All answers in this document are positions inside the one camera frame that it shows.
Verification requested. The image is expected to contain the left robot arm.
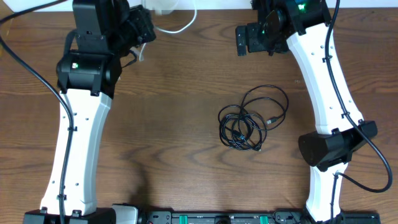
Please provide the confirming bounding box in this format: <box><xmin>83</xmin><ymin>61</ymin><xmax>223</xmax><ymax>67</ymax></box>
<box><xmin>24</xmin><ymin>1</ymin><xmax>155</xmax><ymax>223</ymax></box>

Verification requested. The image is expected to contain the black usb cable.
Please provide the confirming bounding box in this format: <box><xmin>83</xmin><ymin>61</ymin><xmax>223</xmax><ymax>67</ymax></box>
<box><xmin>217</xmin><ymin>105</ymin><xmax>268</xmax><ymax>152</ymax></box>

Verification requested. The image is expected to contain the white usb cable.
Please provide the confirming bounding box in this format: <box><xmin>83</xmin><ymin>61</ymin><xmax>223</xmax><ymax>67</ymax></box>
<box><xmin>138</xmin><ymin>0</ymin><xmax>198</xmax><ymax>62</ymax></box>

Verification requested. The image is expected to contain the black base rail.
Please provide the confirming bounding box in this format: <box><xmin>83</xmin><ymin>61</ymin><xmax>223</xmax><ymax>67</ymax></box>
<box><xmin>111</xmin><ymin>203</ymin><xmax>382</xmax><ymax>224</ymax></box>

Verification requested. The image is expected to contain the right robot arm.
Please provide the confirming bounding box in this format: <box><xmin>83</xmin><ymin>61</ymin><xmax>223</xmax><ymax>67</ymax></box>
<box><xmin>236</xmin><ymin>0</ymin><xmax>380</xmax><ymax>223</ymax></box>

